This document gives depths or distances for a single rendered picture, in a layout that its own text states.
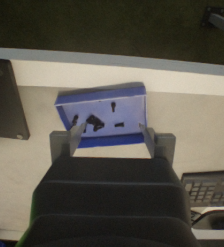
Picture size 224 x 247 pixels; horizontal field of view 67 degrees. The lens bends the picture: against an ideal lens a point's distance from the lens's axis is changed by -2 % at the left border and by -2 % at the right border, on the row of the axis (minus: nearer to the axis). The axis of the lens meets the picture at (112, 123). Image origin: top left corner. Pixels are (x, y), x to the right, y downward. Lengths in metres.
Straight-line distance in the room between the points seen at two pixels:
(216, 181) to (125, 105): 0.30
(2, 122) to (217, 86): 0.34
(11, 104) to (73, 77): 0.11
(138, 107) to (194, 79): 0.09
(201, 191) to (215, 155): 0.12
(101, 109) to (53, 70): 0.09
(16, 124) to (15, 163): 0.14
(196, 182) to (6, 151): 0.42
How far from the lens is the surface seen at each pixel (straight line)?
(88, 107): 0.27
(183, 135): 0.34
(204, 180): 0.46
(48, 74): 0.26
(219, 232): 0.72
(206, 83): 0.28
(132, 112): 0.27
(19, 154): 0.41
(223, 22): 1.11
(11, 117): 0.32
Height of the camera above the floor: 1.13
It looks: 47 degrees down
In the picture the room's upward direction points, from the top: 178 degrees counter-clockwise
